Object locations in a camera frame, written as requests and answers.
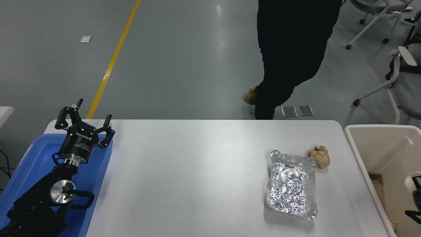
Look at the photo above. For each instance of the blue plastic tray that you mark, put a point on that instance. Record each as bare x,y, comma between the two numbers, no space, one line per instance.
36,151

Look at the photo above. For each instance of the white side table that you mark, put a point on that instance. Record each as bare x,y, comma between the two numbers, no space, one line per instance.
4,113

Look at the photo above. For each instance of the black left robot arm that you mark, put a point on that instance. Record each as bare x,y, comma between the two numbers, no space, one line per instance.
36,200

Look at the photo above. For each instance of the white paper cup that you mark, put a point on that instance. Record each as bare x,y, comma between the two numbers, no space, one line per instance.
408,183

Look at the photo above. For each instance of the crumpled tan paper ball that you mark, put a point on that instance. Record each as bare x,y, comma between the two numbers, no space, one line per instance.
320,157
392,223

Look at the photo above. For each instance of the person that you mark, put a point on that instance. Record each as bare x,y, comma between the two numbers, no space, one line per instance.
289,49

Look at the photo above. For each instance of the black shoe white sole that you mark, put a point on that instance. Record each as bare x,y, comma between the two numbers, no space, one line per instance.
410,21

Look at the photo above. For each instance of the metal floor socket plate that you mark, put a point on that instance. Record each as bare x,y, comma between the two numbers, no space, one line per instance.
289,111
306,110

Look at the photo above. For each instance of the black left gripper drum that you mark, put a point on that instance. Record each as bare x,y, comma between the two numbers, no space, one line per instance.
80,141

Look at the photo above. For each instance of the large pale plastic bin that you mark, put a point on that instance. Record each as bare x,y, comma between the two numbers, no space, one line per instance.
378,148

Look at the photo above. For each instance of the grey white office chair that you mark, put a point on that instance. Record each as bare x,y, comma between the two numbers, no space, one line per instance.
378,5
407,56

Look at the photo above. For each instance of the crumpled silver foil tray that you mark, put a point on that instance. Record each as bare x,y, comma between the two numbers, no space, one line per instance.
289,189

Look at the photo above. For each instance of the brown cardboard piece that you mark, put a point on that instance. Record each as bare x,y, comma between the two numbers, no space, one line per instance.
378,191

